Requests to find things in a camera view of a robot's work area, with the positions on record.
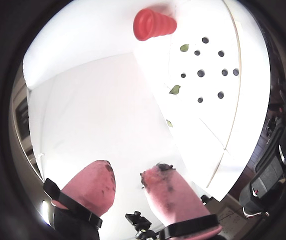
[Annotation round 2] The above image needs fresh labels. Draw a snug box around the black machine with red wires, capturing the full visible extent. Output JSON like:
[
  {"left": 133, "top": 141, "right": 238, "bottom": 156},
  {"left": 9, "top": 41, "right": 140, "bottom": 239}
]
[{"left": 240, "top": 119, "right": 286, "bottom": 221}]

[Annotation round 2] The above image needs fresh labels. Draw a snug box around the large green leaf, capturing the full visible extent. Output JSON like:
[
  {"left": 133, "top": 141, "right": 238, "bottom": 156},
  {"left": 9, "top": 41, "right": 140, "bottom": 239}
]
[{"left": 168, "top": 84, "right": 182, "bottom": 95}]

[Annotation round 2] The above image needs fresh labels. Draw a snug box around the black tripod head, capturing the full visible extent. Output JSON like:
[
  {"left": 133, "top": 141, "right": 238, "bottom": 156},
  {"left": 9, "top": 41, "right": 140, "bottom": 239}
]
[{"left": 124, "top": 211, "right": 159, "bottom": 240}]

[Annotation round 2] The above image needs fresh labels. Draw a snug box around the red collapsible silicone cup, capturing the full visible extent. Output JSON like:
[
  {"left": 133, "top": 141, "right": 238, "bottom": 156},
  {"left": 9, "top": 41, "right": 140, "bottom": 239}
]
[{"left": 132, "top": 7, "right": 178, "bottom": 42}]

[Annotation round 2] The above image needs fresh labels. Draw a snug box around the pink padded gripper finger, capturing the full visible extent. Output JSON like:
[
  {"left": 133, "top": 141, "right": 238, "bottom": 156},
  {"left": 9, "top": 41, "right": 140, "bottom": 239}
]
[
  {"left": 42, "top": 159, "right": 117, "bottom": 240},
  {"left": 139, "top": 162, "right": 222, "bottom": 240}
]

